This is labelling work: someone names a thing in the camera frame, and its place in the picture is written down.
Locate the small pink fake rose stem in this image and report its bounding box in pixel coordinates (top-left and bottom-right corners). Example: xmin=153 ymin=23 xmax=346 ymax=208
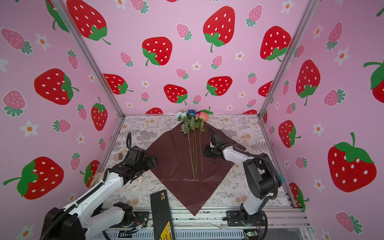
xmin=195 ymin=113 xmax=201 ymax=173

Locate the large pink fake rose stem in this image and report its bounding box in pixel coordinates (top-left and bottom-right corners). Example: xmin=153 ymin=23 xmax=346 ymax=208
xmin=197 ymin=111 xmax=210 ymax=173

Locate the white fake flower stem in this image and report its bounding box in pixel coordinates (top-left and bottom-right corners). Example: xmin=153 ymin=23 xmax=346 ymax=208
xmin=176 ymin=110 xmax=196 ymax=179

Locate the dark red wrapping paper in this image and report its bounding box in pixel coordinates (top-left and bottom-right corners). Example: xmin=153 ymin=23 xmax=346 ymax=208
xmin=147 ymin=124 xmax=239 ymax=215

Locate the blue fake rose stem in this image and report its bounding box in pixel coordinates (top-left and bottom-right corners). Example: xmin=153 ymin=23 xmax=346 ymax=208
xmin=188 ymin=110 xmax=198 ymax=178

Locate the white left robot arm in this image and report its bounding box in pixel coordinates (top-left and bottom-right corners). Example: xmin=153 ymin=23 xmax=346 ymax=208
xmin=40 ymin=135 xmax=158 ymax=240

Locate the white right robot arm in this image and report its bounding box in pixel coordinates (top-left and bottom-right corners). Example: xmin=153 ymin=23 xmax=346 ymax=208
xmin=204 ymin=127 xmax=282 ymax=226

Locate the small brown ribbon spool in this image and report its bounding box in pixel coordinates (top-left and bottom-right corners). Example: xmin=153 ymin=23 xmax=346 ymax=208
xmin=115 ymin=153 xmax=123 ymax=160

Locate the black flat device yellow label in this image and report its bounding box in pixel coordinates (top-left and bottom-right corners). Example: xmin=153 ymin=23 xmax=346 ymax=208
xmin=150 ymin=190 xmax=176 ymax=240

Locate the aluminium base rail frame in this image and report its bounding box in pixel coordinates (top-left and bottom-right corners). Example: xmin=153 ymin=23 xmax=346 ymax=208
xmin=98 ymin=205 xmax=316 ymax=240

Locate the aluminium corner post right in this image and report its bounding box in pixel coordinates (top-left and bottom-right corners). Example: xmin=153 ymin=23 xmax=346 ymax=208
xmin=258 ymin=0 xmax=320 ymax=120

